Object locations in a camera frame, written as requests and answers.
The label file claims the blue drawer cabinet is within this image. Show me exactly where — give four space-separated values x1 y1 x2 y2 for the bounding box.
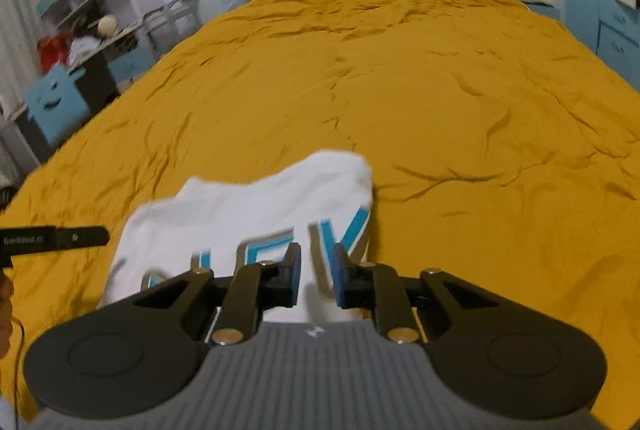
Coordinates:
594 0 640 91

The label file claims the mustard yellow blanket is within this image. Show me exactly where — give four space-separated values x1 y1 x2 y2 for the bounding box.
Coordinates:
0 0 640 416

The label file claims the red bag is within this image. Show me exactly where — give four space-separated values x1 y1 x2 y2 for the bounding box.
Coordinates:
37 32 72 71

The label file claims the person's left forearm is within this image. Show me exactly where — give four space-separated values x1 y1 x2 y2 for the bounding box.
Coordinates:
0 275 16 360

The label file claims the cluttered desk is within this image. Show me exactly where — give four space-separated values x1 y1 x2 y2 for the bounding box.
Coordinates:
15 24 153 125

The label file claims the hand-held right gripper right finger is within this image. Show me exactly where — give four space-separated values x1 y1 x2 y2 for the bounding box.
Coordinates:
332 243 501 346

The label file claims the blue box with smiley face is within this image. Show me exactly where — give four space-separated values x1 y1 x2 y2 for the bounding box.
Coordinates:
23 63 92 147

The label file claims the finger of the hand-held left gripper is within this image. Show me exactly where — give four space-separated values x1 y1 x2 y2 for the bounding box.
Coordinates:
56 225 111 251

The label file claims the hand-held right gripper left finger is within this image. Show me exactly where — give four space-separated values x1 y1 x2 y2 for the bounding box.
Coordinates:
131 242 304 347

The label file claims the thin black cable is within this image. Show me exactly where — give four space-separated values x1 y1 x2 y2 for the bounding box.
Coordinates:
11 316 27 417

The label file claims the white t-shirt with blue print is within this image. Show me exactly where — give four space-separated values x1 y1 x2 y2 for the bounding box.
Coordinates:
102 151 375 327

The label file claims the white curtain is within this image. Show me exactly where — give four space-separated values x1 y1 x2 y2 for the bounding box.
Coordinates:
0 0 41 183

